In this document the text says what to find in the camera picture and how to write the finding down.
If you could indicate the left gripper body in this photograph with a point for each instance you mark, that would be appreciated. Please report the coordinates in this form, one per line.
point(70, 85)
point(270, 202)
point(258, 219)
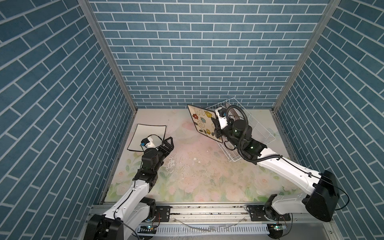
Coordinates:
point(167, 151)

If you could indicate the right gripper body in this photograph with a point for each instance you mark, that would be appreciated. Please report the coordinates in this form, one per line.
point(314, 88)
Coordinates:
point(220, 132)

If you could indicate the floral black square plate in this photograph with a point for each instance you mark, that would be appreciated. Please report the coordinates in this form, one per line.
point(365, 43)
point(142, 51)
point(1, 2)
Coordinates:
point(202, 119)

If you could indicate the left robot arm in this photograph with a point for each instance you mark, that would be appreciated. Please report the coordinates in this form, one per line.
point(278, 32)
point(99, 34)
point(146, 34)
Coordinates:
point(121, 220)

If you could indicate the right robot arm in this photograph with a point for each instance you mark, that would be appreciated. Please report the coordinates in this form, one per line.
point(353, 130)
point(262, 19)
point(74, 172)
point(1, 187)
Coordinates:
point(320, 193)

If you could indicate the round plate orange sunburst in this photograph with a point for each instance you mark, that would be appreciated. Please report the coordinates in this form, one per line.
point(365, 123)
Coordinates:
point(233, 114)

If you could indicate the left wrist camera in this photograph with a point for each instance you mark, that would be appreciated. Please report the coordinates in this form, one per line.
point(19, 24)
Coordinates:
point(147, 143)

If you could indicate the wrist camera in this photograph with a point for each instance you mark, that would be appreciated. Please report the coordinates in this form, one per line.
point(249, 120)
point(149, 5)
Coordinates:
point(147, 143)
point(221, 113)

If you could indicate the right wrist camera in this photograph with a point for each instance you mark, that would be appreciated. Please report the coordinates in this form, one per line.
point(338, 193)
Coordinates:
point(221, 113)

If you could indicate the white wire dish rack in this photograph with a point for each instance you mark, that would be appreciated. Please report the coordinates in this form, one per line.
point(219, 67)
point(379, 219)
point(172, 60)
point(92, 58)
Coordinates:
point(246, 136)

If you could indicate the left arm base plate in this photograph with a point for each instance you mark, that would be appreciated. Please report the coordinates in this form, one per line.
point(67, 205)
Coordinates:
point(162, 214)

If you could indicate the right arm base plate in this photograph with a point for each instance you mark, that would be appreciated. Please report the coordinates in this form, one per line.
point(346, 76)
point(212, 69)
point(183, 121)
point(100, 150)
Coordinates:
point(257, 213)

